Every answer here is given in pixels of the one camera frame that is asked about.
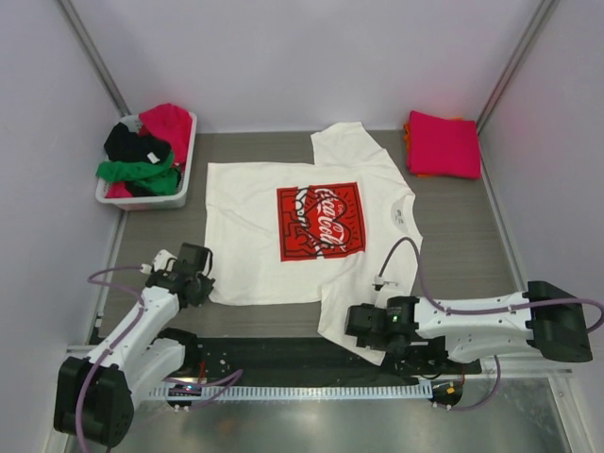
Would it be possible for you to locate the white printed t-shirt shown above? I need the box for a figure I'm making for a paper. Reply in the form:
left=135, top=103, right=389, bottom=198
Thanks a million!
left=205, top=123, right=423, bottom=350

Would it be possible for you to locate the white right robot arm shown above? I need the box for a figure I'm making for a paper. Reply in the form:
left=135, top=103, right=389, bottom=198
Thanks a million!
left=345, top=281, right=593, bottom=374

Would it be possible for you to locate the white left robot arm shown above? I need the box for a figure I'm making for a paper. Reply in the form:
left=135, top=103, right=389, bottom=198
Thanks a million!
left=54, top=243, right=215, bottom=452

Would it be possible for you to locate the white plastic laundry basket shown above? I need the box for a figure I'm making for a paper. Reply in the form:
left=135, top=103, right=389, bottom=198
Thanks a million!
left=95, top=111, right=197, bottom=211

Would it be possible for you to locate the crumpled green t-shirt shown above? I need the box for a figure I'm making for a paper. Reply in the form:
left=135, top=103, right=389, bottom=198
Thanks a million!
left=96, top=151, right=181, bottom=198

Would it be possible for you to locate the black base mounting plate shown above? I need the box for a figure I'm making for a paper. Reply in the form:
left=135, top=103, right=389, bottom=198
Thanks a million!
left=171, top=338, right=482, bottom=388

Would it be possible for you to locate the crumpled black t-shirt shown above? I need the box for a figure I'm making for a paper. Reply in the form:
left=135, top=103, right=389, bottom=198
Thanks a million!
left=104, top=123, right=172, bottom=164

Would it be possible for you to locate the crumpled pink t-shirt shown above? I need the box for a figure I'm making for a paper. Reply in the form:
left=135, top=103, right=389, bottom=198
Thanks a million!
left=139, top=103, right=193, bottom=164

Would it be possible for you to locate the folded pink t-shirt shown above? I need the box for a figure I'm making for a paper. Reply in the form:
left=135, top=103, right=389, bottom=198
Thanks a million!
left=407, top=110, right=481, bottom=179

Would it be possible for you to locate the white slotted cable duct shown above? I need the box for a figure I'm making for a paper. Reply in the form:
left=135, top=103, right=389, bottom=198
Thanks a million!
left=146, top=380, right=433, bottom=403

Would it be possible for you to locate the left aluminium frame post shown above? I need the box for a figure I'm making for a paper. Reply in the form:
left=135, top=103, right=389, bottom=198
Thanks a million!
left=55, top=0, right=131, bottom=116

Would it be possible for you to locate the aluminium frame post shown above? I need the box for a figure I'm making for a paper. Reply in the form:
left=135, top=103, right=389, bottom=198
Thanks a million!
left=55, top=0, right=131, bottom=116
left=476, top=0, right=561, bottom=135

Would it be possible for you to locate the right aluminium frame post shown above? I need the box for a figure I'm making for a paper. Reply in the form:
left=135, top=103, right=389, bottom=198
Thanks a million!
left=476, top=0, right=561, bottom=135

